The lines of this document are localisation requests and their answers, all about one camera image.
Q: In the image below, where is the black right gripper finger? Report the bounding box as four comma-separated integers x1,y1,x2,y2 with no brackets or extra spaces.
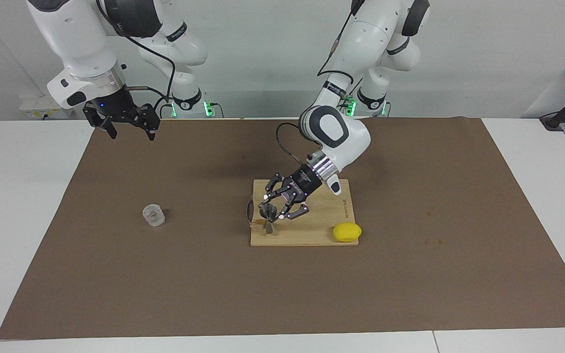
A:
133,105,160,142
82,103,118,139

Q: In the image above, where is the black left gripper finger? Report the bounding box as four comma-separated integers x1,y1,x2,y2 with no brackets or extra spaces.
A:
262,173,294,201
278,194,310,221

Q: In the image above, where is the steel jigger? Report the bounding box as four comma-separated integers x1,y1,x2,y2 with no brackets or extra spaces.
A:
258,203,279,235

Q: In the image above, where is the clear glass cup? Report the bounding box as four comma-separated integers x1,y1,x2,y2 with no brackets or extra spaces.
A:
142,203,166,227

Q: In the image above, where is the wooden cutting board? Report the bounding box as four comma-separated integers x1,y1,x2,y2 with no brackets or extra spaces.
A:
246,179,360,247

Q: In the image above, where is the yellow lemon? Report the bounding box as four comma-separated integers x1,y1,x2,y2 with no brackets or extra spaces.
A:
333,222,362,243

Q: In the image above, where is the brown table mat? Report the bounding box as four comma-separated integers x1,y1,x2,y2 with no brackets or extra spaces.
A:
0,117,565,340

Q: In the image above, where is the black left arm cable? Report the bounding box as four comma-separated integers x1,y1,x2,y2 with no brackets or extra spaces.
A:
276,0,366,163

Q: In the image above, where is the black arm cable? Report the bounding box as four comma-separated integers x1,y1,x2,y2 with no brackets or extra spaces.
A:
97,0,176,111
276,0,366,163

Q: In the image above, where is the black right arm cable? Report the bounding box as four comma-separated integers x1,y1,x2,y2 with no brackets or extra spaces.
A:
97,0,176,111

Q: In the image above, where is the white wall socket box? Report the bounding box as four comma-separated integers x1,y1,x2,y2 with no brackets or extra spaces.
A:
19,96,73,120

